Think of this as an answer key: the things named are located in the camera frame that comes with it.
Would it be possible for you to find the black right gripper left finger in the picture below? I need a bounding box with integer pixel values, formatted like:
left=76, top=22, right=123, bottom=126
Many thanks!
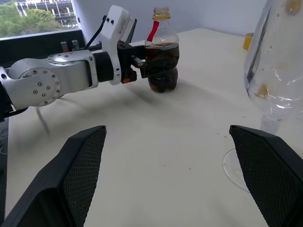
left=0, top=125, right=107, bottom=227

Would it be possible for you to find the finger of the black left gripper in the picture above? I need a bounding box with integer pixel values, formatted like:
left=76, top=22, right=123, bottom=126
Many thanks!
left=141, top=60, right=171, bottom=79

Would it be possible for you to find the plastic cola bottle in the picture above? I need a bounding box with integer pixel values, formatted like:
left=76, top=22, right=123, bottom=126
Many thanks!
left=143, top=6, right=180, bottom=94

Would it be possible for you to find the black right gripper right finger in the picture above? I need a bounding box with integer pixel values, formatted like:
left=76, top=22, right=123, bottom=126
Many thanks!
left=229, top=124, right=303, bottom=227

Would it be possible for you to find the clear wine glass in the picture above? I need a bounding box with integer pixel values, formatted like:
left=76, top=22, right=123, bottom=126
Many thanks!
left=222, top=0, right=303, bottom=193

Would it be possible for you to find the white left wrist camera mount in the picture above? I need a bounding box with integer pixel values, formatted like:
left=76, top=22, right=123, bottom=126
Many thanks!
left=97, top=5, right=131, bottom=86

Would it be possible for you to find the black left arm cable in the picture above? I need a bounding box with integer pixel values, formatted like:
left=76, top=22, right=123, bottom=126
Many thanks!
left=85, top=15, right=107, bottom=52

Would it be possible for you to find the black window sill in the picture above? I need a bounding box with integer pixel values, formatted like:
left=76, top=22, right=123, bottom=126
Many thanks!
left=0, top=28, right=85, bottom=70

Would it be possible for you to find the yellow tape roll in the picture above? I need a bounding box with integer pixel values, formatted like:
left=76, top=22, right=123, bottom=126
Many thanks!
left=243, top=33, right=255, bottom=51

